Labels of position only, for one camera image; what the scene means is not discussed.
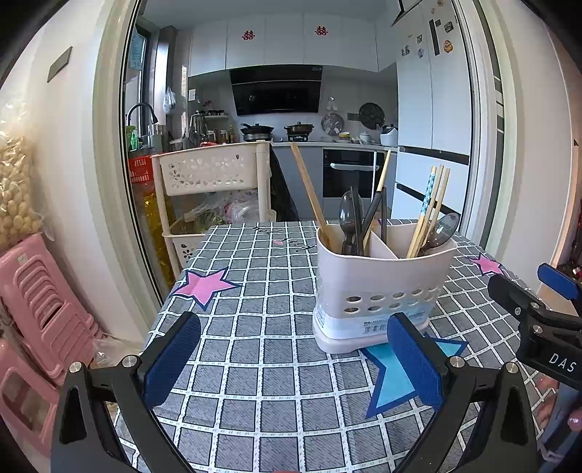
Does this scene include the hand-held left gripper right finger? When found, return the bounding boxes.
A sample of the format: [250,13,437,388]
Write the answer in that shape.
[386,311,539,473]

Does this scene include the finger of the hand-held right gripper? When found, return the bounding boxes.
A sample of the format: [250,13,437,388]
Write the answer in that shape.
[489,274,582,331]
[537,262,582,303]

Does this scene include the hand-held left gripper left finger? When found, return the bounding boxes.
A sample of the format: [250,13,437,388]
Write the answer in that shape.
[50,311,203,473]

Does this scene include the translucent grey spoon black handle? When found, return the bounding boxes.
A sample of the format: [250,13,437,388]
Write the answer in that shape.
[418,212,461,258]
[339,188,364,256]

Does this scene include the beige plastic utensil holder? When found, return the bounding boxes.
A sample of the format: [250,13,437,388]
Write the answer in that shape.
[311,221,459,354]

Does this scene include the blue patterned wooden chopstick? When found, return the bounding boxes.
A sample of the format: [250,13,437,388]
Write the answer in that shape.
[406,166,438,259]

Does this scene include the yellow dotted wooden chopstick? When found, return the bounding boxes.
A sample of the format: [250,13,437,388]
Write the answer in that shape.
[368,149,392,237]

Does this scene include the grey checked star tablecloth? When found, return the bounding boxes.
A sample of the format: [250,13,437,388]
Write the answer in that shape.
[109,220,560,473]

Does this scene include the stack of pink plastic stools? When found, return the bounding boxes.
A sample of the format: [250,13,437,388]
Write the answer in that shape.
[0,234,105,387]

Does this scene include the yellow oil bottle red label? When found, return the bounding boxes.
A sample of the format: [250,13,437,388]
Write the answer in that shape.
[127,155,176,283]

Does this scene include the pink plastic stool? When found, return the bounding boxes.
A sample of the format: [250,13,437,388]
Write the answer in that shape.
[0,339,64,458]

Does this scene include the plastic bags of vegetables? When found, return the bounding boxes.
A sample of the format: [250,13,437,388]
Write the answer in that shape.
[175,191,262,230]

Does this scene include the beige plastic storage cart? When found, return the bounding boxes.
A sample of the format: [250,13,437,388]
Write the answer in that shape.
[150,141,278,280]

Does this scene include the black built-in oven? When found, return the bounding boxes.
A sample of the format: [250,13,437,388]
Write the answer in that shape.
[322,148,392,212]

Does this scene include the white refrigerator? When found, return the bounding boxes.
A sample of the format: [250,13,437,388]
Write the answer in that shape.
[391,0,474,223]

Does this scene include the round black hanging pan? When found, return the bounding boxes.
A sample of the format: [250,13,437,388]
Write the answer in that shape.
[358,102,385,128]

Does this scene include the clear bag of pale beans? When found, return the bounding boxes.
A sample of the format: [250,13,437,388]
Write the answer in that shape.
[0,102,46,251]

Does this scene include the condiment rack with bottles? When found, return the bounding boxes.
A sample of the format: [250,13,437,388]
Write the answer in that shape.
[188,109,237,144]

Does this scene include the black wok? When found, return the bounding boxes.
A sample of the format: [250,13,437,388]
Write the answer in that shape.
[240,123,276,142]

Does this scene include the round steel steamer rack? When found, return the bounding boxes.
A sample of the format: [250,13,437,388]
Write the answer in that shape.
[321,113,345,136]

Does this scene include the black kitchen faucet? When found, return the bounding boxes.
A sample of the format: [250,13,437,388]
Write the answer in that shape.
[126,103,159,137]

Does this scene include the black cooking pot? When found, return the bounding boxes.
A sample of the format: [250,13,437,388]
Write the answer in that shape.
[284,120,315,139]

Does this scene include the black range hood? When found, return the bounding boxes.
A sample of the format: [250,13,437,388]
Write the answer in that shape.
[228,65,324,116]

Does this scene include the white upper kitchen cabinets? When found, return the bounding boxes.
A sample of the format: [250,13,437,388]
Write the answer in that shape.
[188,13,398,78]

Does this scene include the white sliding door frame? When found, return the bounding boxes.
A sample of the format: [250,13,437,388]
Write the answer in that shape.
[93,0,519,305]

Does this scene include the grey wall plate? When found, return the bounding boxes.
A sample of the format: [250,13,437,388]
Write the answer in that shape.
[47,46,73,83]

